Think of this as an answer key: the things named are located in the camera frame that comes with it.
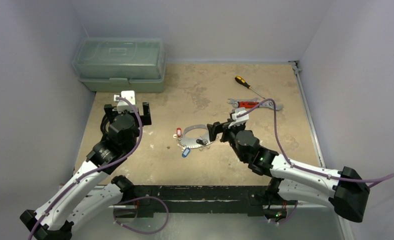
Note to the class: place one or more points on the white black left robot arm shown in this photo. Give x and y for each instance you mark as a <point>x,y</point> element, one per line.
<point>71,207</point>

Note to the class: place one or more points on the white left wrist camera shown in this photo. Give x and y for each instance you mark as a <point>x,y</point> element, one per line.
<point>125,99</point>

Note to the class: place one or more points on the aluminium side rail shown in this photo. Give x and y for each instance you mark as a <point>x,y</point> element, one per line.
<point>296,72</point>

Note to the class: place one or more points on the red handled adjustable wrench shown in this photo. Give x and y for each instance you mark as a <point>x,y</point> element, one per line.
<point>250,103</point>

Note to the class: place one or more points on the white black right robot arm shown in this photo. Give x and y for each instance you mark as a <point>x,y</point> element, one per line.
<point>291,180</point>

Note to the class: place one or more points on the green plastic toolbox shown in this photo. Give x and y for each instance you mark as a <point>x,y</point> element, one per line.
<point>115,64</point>

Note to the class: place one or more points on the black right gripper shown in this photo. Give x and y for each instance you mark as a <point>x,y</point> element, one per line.
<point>223,130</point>

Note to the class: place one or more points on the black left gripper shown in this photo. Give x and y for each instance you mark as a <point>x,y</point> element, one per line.
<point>144,116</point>

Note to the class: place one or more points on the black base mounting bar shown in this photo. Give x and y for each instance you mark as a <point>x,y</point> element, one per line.
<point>252,200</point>

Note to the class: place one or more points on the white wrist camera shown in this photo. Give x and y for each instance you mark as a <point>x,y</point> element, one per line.
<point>125,99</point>
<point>238,117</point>

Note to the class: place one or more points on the yellow black screwdriver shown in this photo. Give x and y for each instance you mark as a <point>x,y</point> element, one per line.
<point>243,83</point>

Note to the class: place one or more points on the blue key tag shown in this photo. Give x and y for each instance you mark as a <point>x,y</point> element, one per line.
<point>185,152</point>

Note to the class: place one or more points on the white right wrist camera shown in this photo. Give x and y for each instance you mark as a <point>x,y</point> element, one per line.
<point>238,117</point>

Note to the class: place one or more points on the red key tag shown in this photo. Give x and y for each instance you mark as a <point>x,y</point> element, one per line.
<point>178,132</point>

